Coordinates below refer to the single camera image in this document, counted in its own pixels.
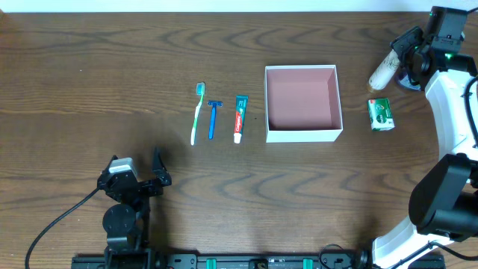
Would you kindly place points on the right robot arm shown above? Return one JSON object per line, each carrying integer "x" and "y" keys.
{"x": 440, "y": 211}

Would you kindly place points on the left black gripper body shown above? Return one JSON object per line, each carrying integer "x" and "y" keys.
{"x": 138, "y": 185}

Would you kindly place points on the green white toothbrush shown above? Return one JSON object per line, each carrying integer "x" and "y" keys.
{"x": 200, "y": 91}

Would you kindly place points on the green soap bar box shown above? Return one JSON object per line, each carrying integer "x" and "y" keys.
{"x": 381, "y": 118}

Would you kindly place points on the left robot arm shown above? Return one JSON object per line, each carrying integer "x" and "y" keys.
{"x": 127, "y": 222}

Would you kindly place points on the white lotion tube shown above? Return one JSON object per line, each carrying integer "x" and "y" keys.
{"x": 383, "y": 73}

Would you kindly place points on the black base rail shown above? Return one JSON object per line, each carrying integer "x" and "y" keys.
{"x": 192, "y": 261}

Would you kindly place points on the blue disposable razor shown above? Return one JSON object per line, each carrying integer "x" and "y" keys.
{"x": 214, "y": 106}

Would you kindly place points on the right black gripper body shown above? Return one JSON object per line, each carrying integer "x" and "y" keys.
{"x": 405, "y": 45}

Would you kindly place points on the green red toothpaste tube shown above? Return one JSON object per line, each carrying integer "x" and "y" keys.
{"x": 241, "y": 105}

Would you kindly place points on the clear soap pump bottle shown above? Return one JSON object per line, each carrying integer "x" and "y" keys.
{"x": 403, "y": 80}

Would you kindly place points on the white box pink interior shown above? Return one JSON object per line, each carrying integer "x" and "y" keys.
{"x": 302, "y": 104}

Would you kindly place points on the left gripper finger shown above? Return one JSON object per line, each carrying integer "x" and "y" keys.
{"x": 160, "y": 170}
{"x": 113, "y": 158}

